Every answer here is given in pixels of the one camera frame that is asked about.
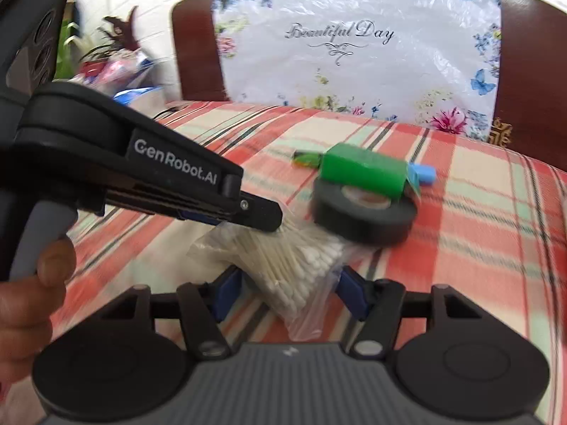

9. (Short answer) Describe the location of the bag of cotton swabs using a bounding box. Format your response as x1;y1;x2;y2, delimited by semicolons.
186;221;350;341

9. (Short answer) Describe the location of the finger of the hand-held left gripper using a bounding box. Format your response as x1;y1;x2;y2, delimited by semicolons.
103;186;284;233
181;211;222;227

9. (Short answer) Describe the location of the plain green box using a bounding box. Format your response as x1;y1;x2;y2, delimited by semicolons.
320;144;408;200

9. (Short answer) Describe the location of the blue cap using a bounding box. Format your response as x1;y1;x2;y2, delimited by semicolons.
410;164;437;187

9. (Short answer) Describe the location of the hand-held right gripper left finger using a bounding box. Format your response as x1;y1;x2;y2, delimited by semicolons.
95;268;242;359

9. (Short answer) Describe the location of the small green yellow packet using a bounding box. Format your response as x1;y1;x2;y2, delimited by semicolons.
291;151;324;169

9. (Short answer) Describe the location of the checked tablecloth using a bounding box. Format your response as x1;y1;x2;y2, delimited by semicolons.
0;100;567;425

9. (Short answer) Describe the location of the black tape roll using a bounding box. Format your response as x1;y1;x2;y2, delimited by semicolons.
312;176;419;246

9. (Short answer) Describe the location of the blue tissue pack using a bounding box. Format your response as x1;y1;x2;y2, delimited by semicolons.
113;86;167;116

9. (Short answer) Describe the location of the green gift bag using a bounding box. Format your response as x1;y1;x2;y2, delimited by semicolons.
55;18;85;81

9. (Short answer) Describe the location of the dark red leaf plant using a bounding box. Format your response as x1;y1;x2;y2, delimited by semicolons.
82;6;142;60

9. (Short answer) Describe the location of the brown wooden chair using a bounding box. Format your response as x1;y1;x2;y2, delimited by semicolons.
170;0;567;169

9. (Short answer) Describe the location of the floral plastic bag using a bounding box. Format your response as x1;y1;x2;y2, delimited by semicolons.
212;0;503;140

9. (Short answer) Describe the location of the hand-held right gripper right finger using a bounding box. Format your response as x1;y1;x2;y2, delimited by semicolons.
334;266;483;359

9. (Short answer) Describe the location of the plastic-wrapped snack basket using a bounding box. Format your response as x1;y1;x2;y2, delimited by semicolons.
71;51;156;89

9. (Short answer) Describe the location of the person's left hand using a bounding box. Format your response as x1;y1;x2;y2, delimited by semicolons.
0;236;77;408

